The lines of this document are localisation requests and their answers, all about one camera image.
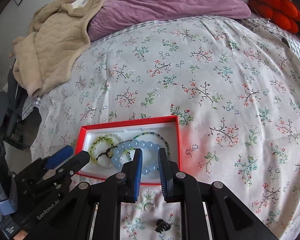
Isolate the light blue bead bracelet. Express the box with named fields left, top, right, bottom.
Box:
left=111, top=139, right=163, bottom=176

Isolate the clear crystal bead bracelet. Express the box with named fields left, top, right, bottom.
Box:
left=90, top=133, right=125, bottom=169

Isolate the dark seed bead bracelet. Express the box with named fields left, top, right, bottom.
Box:
left=131, top=132, right=171, bottom=158

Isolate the black hair claw clip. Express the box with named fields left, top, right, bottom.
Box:
left=154, top=219, right=171, bottom=233

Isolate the red cardboard box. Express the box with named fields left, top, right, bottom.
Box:
left=76, top=115, right=180, bottom=185

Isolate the beige quilted blanket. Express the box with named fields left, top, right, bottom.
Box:
left=10, top=0, right=105, bottom=98

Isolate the floral white bedsheet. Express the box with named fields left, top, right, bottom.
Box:
left=31, top=16, right=300, bottom=239

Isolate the purple pillow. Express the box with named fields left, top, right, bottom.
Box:
left=88, top=0, right=251, bottom=41

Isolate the orange knotted cushion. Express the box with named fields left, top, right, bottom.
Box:
left=248, top=0, right=300, bottom=34

